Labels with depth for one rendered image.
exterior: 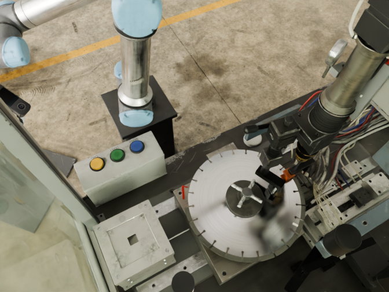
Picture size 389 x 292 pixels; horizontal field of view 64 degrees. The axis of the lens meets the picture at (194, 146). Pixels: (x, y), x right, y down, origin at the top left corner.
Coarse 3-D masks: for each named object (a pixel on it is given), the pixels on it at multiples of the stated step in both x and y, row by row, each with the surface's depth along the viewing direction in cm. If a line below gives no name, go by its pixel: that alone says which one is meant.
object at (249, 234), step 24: (216, 168) 97; (240, 168) 97; (216, 192) 93; (264, 192) 93; (288, 192) 93; (192, 216) 89; (216, 216) 89; (264, 216) 89; (288, 216) 89; (216, 240) 86; (240, 240) 86; (264, 240) 86; (288, 240) 86
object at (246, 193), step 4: (252, 180) 90; (232, 184) 89; (252, 184) 89; (236, 188) 88; (240, 188) 88; (244, 188) 88; (248, 188) 88; (244, 192) 87; (248, 192) 87; (244, 196) 87; (248, 196) 87; (252, 196) 87; (240, 200) 87; (256, 200) 87; (260, 200) 86; (240, 204) 86
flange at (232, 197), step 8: (240, 184) 93; (248, 184) 93; (232, 192) 92; (240, 192) 90; (256, 192) 92; (232, 200) 90; (248, 200) 89; (232, 208) 89; (240, 208) 89; (248, 208) 89; (256, 208) 89; (240, 216) 89; (248, 216) 89
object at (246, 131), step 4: (264, 124) 74; (268, 124) 74; (244, 128) 72; (248, 128) 72; (252, 128) 72; (256, 128) 72; (260, 128) 73; (264, 128) 74; (244, 132) 72; (248, 132) 72; (252, 132) 72
